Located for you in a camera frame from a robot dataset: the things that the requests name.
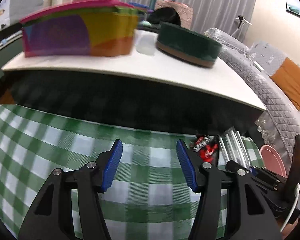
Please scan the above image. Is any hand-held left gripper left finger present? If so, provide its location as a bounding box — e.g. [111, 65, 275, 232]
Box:
[18, 139, 123, 240]

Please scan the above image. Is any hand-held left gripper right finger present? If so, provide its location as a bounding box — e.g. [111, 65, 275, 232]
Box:
[176, 139, 283, 240]

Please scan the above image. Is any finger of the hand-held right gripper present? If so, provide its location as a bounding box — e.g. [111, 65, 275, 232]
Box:
[226, 160, 289, 193]

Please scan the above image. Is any pink plastic bucket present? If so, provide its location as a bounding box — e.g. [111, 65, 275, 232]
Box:
[259, 144, 288, 178]

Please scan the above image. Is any dark red snack wrapper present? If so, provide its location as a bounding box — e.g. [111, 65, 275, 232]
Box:
[189, 134, 220, 164]

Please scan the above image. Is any clear silver plastic wrapper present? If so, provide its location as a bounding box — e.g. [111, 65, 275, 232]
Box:
[217, 127, 252, 172]

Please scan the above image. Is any green checked tablecloth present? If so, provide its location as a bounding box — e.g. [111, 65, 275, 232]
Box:
[0, 104, 263, 240]

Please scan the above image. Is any orange cushion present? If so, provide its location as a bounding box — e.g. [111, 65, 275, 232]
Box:
[270, 57, 300, 110]

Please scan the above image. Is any white top coffee table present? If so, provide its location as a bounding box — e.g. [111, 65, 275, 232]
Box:
[1, 29, 267, 140]

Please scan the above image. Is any sofa with grey quilted cover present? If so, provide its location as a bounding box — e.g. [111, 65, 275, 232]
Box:
[204, 27, 300, 160]

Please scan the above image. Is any dark green round container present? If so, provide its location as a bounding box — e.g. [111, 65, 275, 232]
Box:
[156, 21, 223, 68]

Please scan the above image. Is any multicoloured storage box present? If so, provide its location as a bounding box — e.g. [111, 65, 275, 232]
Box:
[21, 6, 140, 58]

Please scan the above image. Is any black hat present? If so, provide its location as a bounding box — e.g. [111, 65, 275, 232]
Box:
[148, 7, 182, 27]

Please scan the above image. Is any white clip phone holder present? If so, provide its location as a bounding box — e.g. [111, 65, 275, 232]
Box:
[236, 14, 253, 29]

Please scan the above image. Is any stack of coloured bowls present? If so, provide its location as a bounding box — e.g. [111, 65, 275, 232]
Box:
[127, 2, 151, 13]

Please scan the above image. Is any pink framed board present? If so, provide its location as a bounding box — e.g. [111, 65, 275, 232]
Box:
[19, 0, 150, 27]

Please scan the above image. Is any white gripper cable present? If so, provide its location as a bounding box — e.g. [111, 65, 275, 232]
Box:
[280, 183, 300, 232]

